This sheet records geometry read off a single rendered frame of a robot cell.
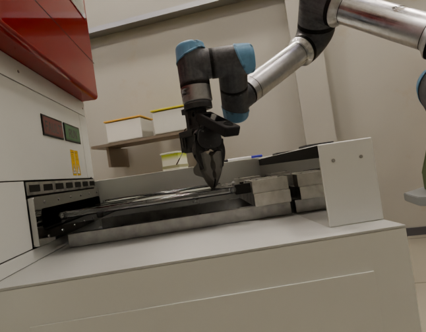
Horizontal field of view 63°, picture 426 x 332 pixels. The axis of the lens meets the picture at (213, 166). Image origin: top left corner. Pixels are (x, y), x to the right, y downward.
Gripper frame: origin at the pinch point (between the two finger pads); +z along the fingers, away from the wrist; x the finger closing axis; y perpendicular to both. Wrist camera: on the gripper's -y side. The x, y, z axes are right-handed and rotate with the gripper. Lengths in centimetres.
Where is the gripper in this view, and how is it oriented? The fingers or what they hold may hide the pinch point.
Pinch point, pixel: (214, 182)
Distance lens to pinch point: 85.4
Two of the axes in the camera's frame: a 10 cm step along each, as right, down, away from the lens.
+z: 1.4, 9.9, -0.2
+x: -7.8, 1.0, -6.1
